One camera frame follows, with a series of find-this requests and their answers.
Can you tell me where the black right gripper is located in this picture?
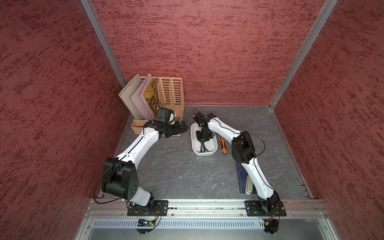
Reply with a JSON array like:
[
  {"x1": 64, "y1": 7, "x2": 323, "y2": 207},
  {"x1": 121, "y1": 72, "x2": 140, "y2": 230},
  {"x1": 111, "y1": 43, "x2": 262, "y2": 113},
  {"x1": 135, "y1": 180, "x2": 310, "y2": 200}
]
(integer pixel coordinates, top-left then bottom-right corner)
[{"x1": 196, "y1": 127, "x2": 214, "y2": 143}]

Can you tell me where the orange handled adjustable wrench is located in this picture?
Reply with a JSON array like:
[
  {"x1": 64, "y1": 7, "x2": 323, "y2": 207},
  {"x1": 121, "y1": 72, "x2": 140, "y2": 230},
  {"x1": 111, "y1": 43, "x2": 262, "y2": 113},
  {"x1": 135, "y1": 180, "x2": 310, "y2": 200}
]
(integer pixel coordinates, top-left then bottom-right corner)
[{"x1": 221, "y1": 139, "x2": 228, "y2": 156}]

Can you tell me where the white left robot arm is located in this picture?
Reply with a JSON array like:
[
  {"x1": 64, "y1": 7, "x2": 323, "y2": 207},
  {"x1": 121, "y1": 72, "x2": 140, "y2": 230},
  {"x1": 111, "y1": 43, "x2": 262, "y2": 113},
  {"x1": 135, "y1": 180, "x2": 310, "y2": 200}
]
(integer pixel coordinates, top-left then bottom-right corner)
[{"x1": 101, "y1": 121, "x2": 189, "y2": 215}]

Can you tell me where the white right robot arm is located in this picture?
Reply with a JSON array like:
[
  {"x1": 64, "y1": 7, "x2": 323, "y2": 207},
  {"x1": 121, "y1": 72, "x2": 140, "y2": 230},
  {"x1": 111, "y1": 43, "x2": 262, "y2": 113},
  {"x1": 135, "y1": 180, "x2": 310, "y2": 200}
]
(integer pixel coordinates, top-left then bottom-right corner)
[{"x1": 194, "y1": 112, "x2": 281, "y2": 216}]

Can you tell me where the steel wrench in box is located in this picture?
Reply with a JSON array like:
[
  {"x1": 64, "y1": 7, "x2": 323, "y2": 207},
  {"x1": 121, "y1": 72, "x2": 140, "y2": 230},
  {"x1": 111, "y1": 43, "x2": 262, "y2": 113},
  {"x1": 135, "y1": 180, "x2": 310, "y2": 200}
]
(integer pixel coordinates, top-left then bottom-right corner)
[{"x1": 200, "y1": 142, "x2": 209, "y2": 153}]

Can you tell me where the white oval storage box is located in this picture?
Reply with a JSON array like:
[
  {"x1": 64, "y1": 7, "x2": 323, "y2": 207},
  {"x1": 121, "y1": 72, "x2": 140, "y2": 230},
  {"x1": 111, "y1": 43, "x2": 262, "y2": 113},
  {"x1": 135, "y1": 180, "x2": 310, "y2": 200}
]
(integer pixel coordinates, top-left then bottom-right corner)
[{"x1": 190, "y1": 123, "x2": 218, "y2": 157}]

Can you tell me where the beige plastic desk organizer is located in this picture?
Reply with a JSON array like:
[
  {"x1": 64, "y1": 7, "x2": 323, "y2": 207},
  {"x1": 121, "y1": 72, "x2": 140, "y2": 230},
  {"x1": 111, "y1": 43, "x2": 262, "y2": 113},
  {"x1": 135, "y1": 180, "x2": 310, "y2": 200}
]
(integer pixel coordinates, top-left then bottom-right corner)
[{"x1": 137, "y1": 76, "x2": 185, "y2": 122}]

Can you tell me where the brown illustrated comic book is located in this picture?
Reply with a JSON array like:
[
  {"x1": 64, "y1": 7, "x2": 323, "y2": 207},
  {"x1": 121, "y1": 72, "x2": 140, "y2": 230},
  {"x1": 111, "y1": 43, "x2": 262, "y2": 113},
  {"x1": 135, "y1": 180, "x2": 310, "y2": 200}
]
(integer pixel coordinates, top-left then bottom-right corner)
[{"x1": 143, "y1": 78, "x2": 161, "y2": 115}]

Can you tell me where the lilac folder board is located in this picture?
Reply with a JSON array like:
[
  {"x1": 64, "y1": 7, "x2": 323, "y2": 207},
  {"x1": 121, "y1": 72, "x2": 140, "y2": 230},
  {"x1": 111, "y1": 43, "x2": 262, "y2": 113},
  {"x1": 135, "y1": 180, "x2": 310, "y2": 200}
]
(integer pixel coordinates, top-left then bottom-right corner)
[{"x1": 131, "y1": 74, "x2": 154, "y2": 120}]

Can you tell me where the grey-green folder board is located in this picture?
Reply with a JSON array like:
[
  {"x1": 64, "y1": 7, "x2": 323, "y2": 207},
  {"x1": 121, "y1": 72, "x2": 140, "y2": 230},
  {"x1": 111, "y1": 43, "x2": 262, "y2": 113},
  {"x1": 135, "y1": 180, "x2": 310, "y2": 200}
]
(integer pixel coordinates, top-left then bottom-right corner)
[{"x1": 119, "y1": 74, "x2": 145, "y2": 120}]

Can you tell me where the dark blue notebook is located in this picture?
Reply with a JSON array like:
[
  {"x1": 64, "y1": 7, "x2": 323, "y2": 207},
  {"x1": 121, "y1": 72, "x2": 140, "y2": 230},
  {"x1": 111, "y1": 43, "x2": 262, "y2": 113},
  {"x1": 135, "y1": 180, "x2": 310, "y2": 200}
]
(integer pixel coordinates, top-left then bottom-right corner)
[{"x1": 237, "y1": 163, "x2": 257, "y2": 195}]

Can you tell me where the beige eraser case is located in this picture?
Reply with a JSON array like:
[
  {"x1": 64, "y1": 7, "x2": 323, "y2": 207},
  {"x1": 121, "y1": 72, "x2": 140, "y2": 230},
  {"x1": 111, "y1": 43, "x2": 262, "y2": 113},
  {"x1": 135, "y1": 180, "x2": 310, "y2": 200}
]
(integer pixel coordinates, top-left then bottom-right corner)
[{"x1": 245, "y1": 176, "x2": 254, "y2": 195}]

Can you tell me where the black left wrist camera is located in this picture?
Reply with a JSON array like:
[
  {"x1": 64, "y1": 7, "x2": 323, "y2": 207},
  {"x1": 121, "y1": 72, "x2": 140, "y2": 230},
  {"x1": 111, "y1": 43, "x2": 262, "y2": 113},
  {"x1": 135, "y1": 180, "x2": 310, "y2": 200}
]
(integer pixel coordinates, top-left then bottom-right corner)
[{"x1": 155, "y1": 107, "x2": 175, "y2": 124}]

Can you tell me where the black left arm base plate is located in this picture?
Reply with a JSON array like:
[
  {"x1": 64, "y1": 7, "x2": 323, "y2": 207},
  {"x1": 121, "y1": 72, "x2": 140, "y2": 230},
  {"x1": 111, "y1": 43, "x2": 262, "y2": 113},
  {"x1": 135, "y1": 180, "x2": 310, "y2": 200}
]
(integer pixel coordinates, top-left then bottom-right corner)
[{"x1": 127, "y1": 200, "x2": 169, "y2": 217}]

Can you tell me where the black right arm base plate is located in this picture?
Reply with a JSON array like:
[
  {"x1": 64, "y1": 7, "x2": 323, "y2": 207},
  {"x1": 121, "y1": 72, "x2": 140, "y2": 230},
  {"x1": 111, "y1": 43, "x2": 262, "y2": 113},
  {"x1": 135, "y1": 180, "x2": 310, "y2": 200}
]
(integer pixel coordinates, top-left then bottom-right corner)
[{"x1": 244, "y1": 201, "x2": 287, "y2": 218}]

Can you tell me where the aluminium front rail frame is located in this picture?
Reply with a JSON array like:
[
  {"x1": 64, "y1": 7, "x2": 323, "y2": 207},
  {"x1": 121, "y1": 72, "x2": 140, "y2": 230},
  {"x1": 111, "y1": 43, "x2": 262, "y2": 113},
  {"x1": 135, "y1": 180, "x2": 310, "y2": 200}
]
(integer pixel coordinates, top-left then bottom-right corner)
[{"x1": 76, "y1": 199, "x2": 339, "y2": 240}]

